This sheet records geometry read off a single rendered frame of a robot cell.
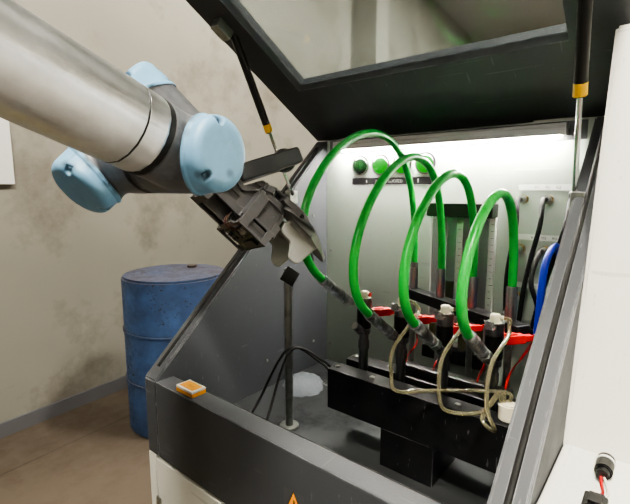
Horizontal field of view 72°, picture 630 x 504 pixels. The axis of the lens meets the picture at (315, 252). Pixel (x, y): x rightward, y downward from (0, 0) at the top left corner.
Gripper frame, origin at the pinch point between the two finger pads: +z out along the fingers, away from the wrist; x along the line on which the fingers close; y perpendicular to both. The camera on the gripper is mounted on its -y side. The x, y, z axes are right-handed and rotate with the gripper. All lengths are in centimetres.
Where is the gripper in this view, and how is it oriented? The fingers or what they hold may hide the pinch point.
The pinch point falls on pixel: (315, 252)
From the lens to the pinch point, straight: 69.4
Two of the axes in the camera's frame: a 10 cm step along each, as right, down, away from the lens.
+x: 6.1, -1.0, -7.9
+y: -4.7, 7.5, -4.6
